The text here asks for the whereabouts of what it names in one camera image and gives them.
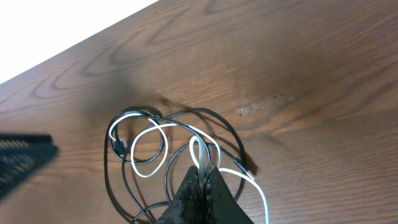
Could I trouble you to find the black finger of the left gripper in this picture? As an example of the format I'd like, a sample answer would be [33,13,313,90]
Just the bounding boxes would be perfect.
[1,133,58,199]

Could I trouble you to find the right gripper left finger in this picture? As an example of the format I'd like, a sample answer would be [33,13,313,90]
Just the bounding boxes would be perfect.
[156,166,205,224]

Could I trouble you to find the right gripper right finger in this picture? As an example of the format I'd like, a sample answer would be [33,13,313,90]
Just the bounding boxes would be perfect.
[201,162,253,224]

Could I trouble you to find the black cable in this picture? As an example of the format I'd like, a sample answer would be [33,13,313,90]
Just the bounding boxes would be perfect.
[103,105,256,224]

